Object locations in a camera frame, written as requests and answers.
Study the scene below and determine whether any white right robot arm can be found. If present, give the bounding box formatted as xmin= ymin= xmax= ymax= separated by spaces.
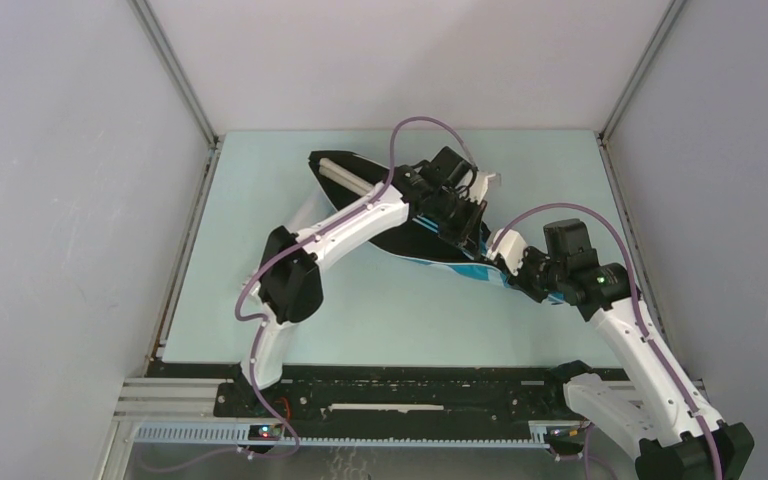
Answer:
xmin=488 ymin=219 xmax=754 ymax=479

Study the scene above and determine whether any blue racket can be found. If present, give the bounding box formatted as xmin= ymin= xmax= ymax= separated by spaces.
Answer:
xmin=318 ymin=158 xmax=374 ymax=197

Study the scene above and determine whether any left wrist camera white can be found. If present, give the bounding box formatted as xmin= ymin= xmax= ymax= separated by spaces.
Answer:
xmin=463 ymin=170 xmax=501 ymax=203

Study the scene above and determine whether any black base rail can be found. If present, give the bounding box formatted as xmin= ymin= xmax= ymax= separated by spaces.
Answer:
xmin=213 ymin=360 xmax=593 ymax=440

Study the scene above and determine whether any aluminium frame post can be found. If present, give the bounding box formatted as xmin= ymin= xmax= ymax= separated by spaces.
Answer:
xmin=128 ymin=0 xmax=220 ymax=148
xmin=599 ymin=0 xmax=688 ymax=144

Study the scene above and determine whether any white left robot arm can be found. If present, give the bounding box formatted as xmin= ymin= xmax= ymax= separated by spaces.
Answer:
xmin=237 ymin=147 xmax=498 ymax=417

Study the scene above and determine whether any grey cable duct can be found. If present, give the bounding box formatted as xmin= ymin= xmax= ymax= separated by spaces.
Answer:
xmin=133 ymin=422 xmax=549 ymax=449

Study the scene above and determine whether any aluminium frame post right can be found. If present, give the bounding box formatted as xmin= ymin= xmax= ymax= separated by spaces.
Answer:
xmin=599 ymin=0 xmax=688 ymax=144

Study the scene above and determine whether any blue racket bag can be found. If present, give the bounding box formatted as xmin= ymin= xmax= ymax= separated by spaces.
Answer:
xmin=308 ymin=150 xmax=567 ymax=305

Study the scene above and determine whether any aluminium frame post left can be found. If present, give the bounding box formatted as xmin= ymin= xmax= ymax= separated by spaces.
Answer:
xmin=128 ymin=0 xmax=220 ymax=148

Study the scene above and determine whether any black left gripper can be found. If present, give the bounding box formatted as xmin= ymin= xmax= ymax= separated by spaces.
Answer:
xmin=429 ymin=189 xmax=485 ymax=258

